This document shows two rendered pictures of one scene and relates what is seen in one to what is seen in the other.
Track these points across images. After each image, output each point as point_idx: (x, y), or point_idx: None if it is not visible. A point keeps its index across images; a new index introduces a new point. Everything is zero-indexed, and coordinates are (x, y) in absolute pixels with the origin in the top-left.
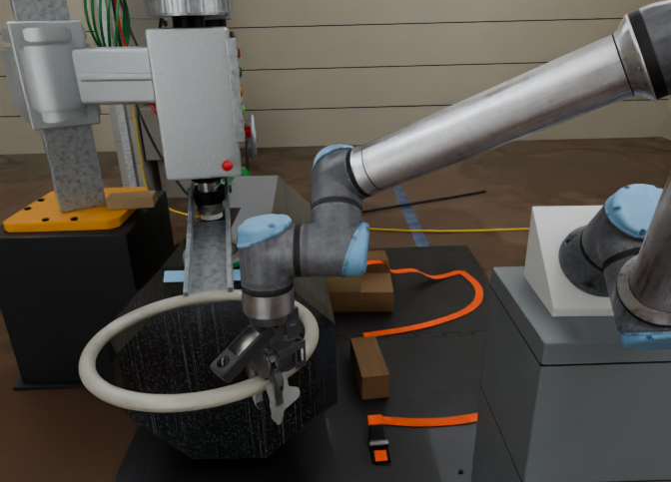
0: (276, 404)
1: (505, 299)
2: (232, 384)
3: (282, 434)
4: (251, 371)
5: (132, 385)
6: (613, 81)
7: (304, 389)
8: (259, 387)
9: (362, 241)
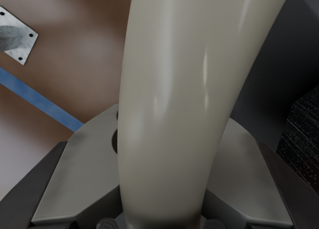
0: (67, 141)
1: None
2: (242, 35)
3: (292, 122)
4: (265, 202)
5: None
6: None
7: (299, 162)
8: (117, 159)
9: None
